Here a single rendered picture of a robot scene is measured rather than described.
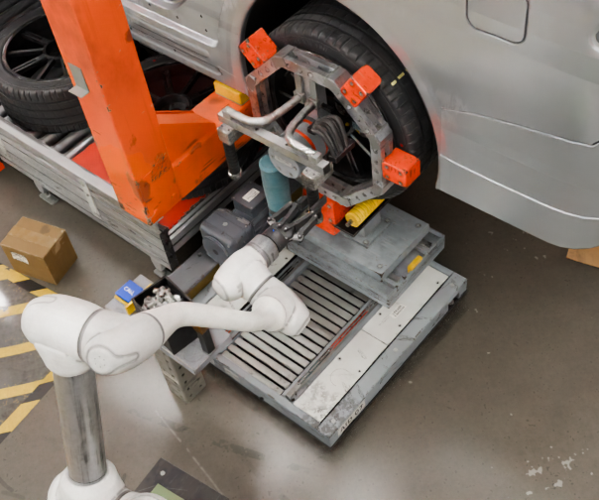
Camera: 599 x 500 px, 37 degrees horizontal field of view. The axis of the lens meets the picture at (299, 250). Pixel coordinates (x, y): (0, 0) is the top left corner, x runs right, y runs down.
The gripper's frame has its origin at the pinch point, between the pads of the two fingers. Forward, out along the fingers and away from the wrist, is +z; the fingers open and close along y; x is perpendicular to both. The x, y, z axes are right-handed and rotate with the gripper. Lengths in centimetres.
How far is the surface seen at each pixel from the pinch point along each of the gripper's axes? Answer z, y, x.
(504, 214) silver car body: 31, 47, -5
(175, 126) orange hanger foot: 2, -62, -2
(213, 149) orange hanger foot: 14, -60, -21
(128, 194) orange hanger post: -21, -67, -18
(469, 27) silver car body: 31, 32, 56
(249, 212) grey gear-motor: 11, -45, -43
